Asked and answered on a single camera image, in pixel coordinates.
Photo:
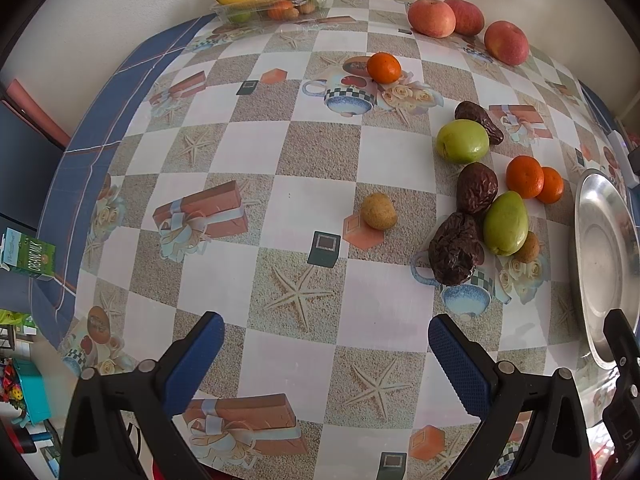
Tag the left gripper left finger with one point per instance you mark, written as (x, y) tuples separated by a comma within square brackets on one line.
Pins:
[(96, 444)]

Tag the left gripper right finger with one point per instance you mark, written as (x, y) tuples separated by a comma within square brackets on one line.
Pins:
[(555, 443)]

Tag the large wrinkled dark date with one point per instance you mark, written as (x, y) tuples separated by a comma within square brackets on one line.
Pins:
[(455, 249)]

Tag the oval green jujube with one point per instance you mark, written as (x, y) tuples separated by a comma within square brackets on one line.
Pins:
[(506, 224)]

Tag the dark red date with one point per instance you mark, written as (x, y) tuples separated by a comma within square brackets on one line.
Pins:
[(477, 187)]

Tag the round green jujube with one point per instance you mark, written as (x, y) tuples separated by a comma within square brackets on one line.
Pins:
[(462, 141)]

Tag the lone orange tangerine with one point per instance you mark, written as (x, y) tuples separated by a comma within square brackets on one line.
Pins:
[(384, 68)]

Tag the stainless steel plate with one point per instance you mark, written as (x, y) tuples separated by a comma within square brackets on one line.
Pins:
[(606, 260)]

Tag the green milk carton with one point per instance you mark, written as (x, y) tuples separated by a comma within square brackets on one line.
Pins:
[(24, 254)]

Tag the patterned checkered tablecloth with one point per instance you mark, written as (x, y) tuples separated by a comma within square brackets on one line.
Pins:
[(224, 169)]

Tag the red chair back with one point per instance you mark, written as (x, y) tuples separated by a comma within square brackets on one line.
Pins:
[(32, 110)]

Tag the dark red apple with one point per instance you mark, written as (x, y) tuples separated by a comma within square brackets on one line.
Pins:
[(470, 20)]

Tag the pale red apple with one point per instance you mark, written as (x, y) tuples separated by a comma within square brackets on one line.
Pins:
[(433, 18)]

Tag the clear plastic fruit tray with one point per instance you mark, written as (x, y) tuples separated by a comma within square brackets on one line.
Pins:
[(239, 12)]

